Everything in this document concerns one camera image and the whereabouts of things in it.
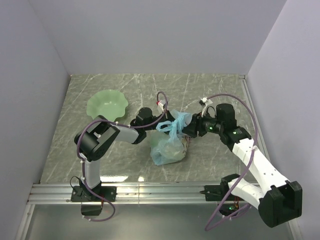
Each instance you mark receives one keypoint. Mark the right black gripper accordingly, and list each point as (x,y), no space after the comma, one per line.
(196,124)

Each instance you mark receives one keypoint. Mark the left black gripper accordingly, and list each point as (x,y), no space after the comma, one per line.
(168,116)

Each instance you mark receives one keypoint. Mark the light blue plastic bag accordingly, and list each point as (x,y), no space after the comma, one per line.
(169,144)

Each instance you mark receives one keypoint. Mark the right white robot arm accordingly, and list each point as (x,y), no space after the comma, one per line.
(277,199)

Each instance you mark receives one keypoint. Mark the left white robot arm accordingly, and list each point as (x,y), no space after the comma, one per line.
(94,141)

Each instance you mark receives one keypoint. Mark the light green wavy plate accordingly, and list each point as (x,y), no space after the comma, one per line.
(109,103)

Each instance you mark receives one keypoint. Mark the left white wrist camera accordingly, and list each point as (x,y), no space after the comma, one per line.
(161,105)

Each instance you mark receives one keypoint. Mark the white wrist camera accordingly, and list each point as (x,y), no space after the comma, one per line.
(161,105)
(205,103)

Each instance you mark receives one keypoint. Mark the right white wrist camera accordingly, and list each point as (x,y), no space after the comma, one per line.
(205,103)

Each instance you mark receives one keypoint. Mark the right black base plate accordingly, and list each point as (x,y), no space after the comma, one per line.
(214,193)

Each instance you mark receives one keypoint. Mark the aluminium rail frame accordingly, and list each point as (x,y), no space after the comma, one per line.
(152,202)

